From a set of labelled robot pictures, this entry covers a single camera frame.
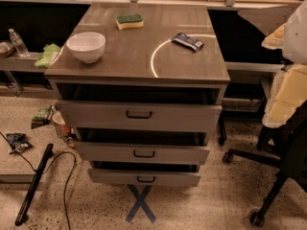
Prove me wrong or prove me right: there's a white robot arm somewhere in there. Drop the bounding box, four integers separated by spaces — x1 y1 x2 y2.
261 0 307 64

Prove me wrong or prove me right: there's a bottom grey drawer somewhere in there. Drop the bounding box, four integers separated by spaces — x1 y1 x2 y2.
88 169 201 187

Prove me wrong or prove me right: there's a grey three-drawer cabinet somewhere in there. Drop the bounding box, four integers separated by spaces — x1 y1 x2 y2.
45 4 229 174

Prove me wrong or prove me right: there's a white ceramic bowl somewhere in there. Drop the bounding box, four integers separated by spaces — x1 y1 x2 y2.
66 32 106 63

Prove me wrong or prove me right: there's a clear plastic water bottle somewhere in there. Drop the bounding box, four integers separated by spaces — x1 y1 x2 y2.
9 29 29 57

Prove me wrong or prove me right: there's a paper cup on floor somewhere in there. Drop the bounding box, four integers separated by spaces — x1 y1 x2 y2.
52 111 71 138

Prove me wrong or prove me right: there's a blue snack bag on floor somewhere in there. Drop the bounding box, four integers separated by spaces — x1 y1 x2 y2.
6 133 32 154

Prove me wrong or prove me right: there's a small bowl on shelf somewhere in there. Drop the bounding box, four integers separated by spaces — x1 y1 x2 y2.
0 41 14 58

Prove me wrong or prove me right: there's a green snack bag on floor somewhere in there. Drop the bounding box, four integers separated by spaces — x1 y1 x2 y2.
31 106 52 129

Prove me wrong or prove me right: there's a top grey drawer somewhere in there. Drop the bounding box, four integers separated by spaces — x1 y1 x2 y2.
58 101 222 132

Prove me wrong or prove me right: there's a black bar on floor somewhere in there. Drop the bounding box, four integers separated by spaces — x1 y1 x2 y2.
14 144 54 226

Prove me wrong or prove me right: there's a green and yellow sponge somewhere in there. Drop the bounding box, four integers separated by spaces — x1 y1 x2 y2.
116 14 144 30

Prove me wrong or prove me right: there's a grey drawer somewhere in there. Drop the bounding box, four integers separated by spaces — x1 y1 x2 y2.
58 101 222 132
77 142 209 165
88 169 201 187

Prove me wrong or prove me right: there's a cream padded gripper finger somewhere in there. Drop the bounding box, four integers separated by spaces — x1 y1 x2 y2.
261 24 286 50

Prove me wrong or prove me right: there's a blue rxbar blueberry wrapper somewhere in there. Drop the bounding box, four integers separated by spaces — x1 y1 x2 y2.
171 33 204 53

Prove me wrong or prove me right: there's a black office chair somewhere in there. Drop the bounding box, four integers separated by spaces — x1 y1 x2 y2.
223 101 307 227

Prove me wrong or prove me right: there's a black floor cable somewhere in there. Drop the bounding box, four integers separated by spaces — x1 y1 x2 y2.
0 131 78 230

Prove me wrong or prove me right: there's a middle grey drawer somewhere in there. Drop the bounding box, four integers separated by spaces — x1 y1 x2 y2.
77 142 209 165

